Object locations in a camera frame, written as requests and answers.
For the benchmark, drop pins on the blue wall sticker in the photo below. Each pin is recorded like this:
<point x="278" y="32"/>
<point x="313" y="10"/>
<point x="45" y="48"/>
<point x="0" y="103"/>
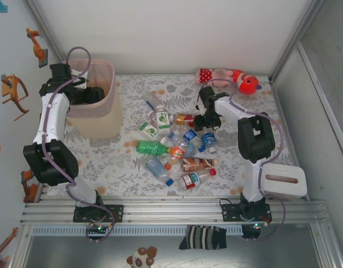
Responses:
<point x="2" y="8"/>

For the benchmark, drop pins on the white label bottle red cap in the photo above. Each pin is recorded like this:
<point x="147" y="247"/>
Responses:
<point x="192" y="180"/>

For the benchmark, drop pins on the grey wall panel trim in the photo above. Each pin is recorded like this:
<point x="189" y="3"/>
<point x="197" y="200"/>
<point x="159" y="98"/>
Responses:
<point x="318" y="83"/>

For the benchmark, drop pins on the clear bottle blue purple label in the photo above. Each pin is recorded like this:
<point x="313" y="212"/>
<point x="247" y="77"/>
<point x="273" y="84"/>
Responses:
<point x="192" y="149"/>

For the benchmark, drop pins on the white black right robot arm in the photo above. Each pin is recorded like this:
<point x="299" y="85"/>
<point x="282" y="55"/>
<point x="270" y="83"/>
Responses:
<point x="255" y="139"/>

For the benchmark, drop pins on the aluminium corner post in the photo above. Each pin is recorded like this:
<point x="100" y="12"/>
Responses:
<point x="47" y="30"/>
<point x="295" y="39"/>

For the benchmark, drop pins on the orange claw machine wall sticker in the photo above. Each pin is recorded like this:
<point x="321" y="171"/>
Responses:
<point x="9" y="92"/>

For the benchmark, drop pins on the red fish plush toy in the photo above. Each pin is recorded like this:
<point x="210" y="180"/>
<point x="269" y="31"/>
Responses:
<point x="247" y="83"/>

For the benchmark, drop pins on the small clear pinkish bottle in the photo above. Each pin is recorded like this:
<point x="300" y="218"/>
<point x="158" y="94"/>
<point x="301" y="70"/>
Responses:
<point x="152" y="117"/>

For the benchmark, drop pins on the brown coffee drink bottle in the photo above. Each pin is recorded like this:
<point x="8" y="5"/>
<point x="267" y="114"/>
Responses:
<point x="196" y="164"/>

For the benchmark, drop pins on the brown white dog plush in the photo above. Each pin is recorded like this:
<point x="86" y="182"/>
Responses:
<point x="140" y="259"/>

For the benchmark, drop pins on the loose blue bottle cap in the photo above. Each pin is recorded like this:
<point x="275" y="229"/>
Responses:
<point x="202" y="149"/>

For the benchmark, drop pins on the floral fern print tablecloth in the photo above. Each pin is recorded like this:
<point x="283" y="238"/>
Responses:
<point x="126" y="190"/>

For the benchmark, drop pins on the large green plastic bottle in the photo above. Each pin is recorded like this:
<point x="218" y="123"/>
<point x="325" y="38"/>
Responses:
<point x="149" y="147"/>

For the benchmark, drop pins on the aluminium side rail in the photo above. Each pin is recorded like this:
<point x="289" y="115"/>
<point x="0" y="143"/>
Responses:
<point x="44" y="192"/>

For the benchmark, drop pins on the black white striped sock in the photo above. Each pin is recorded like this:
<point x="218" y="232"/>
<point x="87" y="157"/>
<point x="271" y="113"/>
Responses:
<point x="202" y="237"/>

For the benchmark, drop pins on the pink pig plush toy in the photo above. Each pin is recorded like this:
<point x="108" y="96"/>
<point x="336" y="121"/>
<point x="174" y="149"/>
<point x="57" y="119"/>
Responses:
<point x="216" y="76"/>

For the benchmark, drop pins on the clear water bottle blue label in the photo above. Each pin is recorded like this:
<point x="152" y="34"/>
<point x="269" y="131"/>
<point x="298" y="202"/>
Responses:
<point x="190" y="134"/>

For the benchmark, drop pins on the crushed blue label bottle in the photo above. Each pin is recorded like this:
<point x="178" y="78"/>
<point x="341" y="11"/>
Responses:
<point x="208" y="139"/>

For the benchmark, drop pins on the white tissue box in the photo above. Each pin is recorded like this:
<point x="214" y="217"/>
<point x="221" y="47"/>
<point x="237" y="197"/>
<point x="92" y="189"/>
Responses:
<point x="283" y="170"/>

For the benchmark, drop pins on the black controller board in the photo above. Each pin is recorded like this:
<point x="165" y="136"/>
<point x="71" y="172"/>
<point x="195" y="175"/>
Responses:
<point x="251" y="231"/>
<point x="99" y="229"/>

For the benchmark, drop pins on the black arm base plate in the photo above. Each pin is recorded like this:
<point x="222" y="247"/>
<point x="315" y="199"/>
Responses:
<point x="230" y="212"/>
<point x="118" y="212"/>

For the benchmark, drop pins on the lime label bottle white cap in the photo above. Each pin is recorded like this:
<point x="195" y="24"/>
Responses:
<point x="163" y="123"/>

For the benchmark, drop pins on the green white label bottle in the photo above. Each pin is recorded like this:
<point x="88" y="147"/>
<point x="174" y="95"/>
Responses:
<point x="149" y="131"/>

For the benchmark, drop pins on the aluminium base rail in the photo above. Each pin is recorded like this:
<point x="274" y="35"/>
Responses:
<point x="174" y="212"/>

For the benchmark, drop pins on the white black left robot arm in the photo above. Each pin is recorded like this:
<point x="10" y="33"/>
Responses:
<point x="51" y="120"/>

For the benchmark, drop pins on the orange label bottle orange cap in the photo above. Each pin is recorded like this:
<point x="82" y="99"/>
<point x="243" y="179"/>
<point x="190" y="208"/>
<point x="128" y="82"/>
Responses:
<point x="178" y="152"/>

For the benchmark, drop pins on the beige slatted plastic bin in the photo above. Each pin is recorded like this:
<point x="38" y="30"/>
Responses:
<point x="104" y="125"/>

